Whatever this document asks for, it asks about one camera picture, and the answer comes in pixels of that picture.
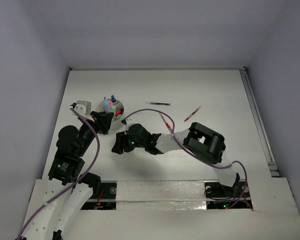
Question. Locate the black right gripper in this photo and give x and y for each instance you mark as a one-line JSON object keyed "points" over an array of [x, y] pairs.
{"points": [[121, 142]]}

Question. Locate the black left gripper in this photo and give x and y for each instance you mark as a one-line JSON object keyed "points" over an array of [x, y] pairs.
{"points": [[100, 122]]}

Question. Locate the pale green highlighter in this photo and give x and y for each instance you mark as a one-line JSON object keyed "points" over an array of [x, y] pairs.
{"points": [[113, 109]]}

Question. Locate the black pink highlighter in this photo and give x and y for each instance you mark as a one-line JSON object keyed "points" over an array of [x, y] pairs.
{"points": [[118, 112]]}

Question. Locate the pale blue highlighter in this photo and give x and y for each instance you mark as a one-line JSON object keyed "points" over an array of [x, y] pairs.
{"points": [[106, 105]]}

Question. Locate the blue capped glue bottle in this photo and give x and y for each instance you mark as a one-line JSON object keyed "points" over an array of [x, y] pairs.
{"points": [[113, 99]]}

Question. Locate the red gel pen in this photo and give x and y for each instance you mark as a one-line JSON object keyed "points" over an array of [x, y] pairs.
{"points": [[169, 127]]}

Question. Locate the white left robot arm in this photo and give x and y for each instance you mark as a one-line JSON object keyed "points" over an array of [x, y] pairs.
{"points": [[68, 187]]}

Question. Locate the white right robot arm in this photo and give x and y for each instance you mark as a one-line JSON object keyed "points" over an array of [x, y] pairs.
{"points": [[201, 142]]}

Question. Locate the white round pen holder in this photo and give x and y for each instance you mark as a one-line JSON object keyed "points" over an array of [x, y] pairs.
{"points": [[116, 123]]}

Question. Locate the foil covered front beam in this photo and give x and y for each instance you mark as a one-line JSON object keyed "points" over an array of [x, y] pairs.
{"points": [[160, 195]]}

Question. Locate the red refill pen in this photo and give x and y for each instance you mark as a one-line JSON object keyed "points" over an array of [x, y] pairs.
{"points": [[193, 113]]}

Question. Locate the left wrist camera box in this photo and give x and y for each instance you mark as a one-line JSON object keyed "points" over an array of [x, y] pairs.
{"points": [[83, 108]]}

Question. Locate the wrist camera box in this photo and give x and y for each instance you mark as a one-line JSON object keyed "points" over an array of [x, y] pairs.
{"points": [[127, 123], [83, 108]]}

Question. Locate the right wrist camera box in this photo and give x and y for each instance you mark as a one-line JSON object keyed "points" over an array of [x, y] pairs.
{"points": [[127, 123]]}

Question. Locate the aluminium side rail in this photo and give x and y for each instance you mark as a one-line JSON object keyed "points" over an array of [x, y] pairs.
{"points": [[273, 168]]}

